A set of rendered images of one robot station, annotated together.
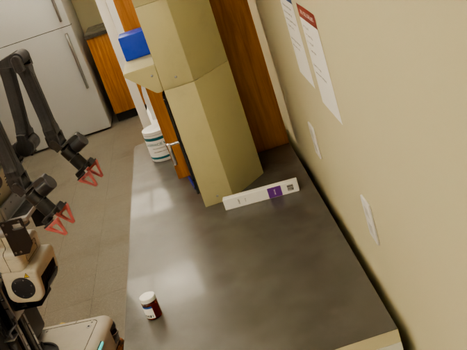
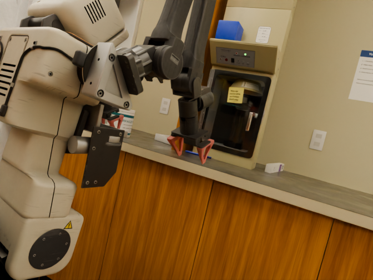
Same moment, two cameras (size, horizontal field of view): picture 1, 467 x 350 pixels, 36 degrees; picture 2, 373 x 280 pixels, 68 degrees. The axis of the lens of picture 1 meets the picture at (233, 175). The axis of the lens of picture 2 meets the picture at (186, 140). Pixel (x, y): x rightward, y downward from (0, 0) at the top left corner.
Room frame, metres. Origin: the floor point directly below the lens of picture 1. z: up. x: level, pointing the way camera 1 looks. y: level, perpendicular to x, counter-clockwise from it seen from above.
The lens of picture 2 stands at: (2.25, 1.49, 1.12)
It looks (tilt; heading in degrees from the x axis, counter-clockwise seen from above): 5 degrees down; 293
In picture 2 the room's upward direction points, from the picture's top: 13 degrees clockwise
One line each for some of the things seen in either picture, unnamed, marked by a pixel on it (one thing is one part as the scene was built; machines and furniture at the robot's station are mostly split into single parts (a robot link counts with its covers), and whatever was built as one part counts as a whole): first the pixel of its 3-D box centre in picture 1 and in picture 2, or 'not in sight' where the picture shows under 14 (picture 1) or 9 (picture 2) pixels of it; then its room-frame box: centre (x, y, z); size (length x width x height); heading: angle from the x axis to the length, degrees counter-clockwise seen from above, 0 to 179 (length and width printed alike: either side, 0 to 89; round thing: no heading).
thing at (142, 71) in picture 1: (143, 72); (242, 55); (2.62, 0.19, 1.46); 0.32 x 0.11 x 0.10; 0
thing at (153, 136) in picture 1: (160, 141); (120, 121); (3.17, 0.27, 1.02); 0.13 x 0.13 x 0.15
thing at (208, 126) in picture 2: (180, 135); (231, 112); (2.61, 0.14, 1.19); 0.30 x 0.01 x 0.40; 179
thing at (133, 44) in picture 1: (135, 44); (229, 34); (2.70, 0.19, 1.56); 0.10 x 0.10 x 0.09; 0
